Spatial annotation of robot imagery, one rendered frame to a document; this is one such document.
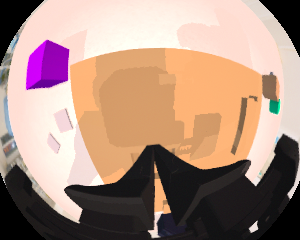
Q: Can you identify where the small green cube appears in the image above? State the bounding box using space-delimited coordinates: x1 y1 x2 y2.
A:
269 99 281 116

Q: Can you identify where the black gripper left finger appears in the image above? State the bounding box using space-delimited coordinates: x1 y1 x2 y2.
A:
63 145 155 231

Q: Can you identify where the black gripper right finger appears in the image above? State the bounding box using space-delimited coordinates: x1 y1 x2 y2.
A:
153 144 251 227

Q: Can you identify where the orange block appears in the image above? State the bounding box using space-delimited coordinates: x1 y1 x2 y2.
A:
262 75 281 101

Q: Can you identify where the purple cube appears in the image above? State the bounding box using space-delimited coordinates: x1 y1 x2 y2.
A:
25 40 70 91

